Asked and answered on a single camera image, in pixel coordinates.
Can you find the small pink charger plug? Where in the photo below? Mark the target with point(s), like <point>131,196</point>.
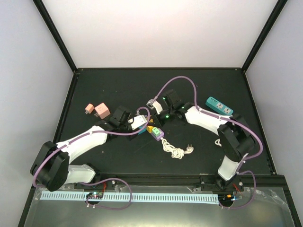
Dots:
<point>89,109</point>

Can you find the black frame post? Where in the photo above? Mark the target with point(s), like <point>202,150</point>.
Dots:
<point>279,6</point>
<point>55,33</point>

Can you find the right circuit board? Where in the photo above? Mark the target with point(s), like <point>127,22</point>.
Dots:
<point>230,197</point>

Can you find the yellow cube socket adapter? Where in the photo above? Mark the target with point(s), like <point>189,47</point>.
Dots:
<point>149,128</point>

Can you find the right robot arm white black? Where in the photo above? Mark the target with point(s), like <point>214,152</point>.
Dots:
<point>234,136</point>

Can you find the blue cube socket adapter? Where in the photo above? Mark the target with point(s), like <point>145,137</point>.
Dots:
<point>144,129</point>

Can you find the left circuit board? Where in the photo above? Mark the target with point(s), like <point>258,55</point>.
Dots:
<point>94,195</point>

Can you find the pink cube socket adapter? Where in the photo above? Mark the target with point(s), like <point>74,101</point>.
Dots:
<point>102,111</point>

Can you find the right black frame post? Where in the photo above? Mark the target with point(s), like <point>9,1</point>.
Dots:
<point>279,6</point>

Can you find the teal power strip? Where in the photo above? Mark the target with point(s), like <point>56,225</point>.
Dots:
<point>218,106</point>

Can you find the black front rail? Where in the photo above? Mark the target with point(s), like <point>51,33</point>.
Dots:
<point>204,182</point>

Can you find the green plug adapter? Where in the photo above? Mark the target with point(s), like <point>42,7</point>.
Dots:
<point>156,132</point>

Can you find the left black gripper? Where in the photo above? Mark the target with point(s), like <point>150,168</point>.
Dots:
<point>130,137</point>

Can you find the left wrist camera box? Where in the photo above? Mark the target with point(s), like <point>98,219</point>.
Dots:
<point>137,121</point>

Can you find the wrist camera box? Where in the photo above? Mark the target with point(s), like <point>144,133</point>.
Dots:
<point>137,121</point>
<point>155,105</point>

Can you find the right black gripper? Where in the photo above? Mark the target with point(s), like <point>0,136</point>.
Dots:
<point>161,124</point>

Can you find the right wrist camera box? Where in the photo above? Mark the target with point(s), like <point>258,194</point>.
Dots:
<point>155,105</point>

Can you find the light blue slotted cable duct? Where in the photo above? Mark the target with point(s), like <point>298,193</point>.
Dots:
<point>133,197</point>

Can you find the circuit board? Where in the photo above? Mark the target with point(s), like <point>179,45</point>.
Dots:
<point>230,197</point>
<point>94,195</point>

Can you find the purple power strip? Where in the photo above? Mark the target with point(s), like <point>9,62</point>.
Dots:
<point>159,137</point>

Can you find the left black frame post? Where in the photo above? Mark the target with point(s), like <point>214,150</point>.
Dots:
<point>55,33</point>

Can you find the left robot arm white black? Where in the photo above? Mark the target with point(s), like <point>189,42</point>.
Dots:
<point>53,167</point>

